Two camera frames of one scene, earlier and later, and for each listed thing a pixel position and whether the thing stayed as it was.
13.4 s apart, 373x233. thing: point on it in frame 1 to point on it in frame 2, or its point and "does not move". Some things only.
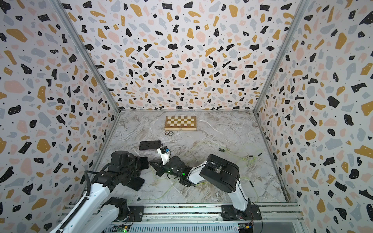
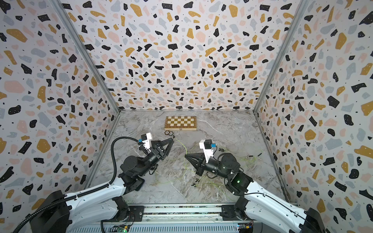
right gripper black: [160, 167] to [199, 165]
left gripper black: [133, 159] to [157, 153]
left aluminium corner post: [78, 38] does not move
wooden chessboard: [180, 123] does not move
